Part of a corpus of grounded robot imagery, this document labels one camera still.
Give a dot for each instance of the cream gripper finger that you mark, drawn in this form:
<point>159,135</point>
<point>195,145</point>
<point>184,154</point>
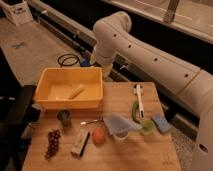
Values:
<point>92,59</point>
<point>106,70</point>

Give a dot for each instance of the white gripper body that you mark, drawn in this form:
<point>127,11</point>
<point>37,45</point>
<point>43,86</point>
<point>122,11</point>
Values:
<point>103,56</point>

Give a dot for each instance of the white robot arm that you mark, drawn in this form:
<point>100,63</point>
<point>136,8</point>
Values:
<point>189,85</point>

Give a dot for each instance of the blue object on floor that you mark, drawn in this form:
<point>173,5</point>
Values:
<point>85,63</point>

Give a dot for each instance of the yellow plastic bin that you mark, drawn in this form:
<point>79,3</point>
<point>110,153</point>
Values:
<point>56,84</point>

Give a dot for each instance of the green pepper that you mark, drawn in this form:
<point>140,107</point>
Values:
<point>135,107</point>

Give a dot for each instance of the metal spoon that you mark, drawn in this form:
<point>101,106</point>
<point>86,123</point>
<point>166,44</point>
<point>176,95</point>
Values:
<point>92,121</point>

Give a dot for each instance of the small metal cup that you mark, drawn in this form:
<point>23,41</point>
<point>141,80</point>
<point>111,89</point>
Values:
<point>64,117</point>

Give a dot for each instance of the orange fruit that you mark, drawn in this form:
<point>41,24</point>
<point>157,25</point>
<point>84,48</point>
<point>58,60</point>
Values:
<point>98,136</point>

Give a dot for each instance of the clear plastic cup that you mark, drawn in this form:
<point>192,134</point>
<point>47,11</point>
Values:
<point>120,137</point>

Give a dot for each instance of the blue sponge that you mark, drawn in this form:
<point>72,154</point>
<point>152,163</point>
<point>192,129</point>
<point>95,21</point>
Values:
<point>161,123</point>

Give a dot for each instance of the bunch of dark grapes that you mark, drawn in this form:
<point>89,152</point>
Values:
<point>53,143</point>

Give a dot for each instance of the white cardboard box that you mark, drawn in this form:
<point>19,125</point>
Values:
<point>18,13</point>

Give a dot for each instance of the black chair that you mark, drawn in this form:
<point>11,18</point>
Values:
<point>16,112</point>

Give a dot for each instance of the white handled brush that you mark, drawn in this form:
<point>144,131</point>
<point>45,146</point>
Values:
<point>138,91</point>

